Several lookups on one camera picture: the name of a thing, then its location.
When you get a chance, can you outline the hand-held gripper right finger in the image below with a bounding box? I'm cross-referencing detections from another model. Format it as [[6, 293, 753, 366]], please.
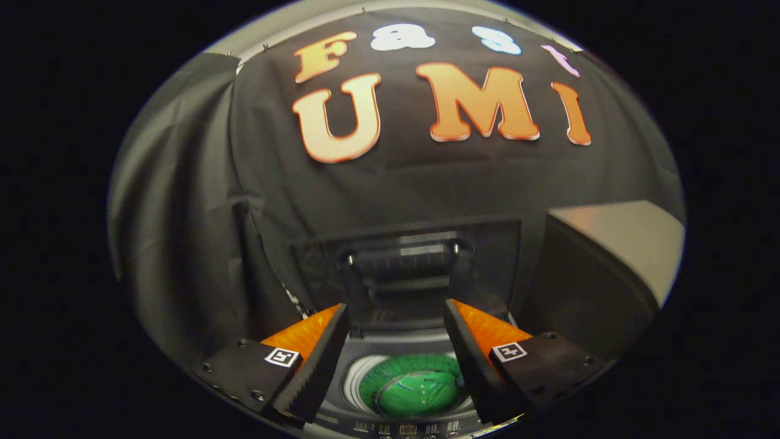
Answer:
[[443, 299, 613, 426]]

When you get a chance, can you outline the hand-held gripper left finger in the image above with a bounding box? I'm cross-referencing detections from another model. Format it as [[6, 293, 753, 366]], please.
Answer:
[[194, 303, 351, 429]]

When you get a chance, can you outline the green polo shirt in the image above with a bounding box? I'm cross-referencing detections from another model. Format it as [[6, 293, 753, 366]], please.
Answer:
[[360, 355, 467, 419]]

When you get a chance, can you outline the grey cabinet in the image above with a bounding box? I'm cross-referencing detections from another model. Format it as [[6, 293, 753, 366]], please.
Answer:
[[523, 200, 687, 362]]

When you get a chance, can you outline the black backdrop cloth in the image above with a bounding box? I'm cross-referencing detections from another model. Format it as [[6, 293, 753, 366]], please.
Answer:
[[108, 6, 686, 373]]

